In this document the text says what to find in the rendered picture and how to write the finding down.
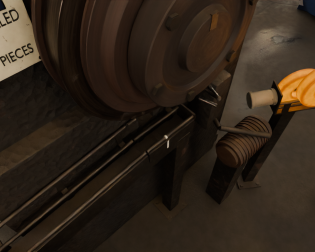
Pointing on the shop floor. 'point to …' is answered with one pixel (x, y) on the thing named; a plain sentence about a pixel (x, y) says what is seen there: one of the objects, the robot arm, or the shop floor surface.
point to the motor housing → (235, 156)
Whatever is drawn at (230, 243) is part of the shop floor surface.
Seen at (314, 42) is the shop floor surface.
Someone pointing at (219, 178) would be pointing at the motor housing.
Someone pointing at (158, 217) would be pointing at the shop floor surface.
